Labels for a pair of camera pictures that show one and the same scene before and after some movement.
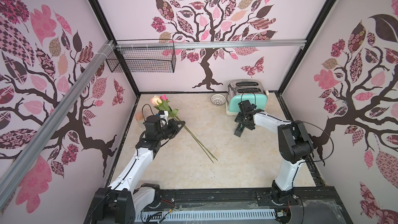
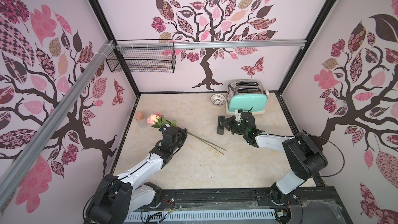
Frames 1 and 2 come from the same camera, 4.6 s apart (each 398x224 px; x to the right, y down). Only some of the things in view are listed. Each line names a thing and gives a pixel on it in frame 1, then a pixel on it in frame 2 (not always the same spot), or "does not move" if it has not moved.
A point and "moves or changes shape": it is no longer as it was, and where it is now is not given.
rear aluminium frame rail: (216, 44) does not move
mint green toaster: (243, 90) does not move
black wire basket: (142, 59) does not move
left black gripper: (173, 123) -> (183, 133)
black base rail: (317, 205) does not move
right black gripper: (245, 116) -> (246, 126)
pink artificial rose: (164, 100) moves or changes shape
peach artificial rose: (164, 105) -> (155, 121)
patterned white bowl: (218, 99) does not move
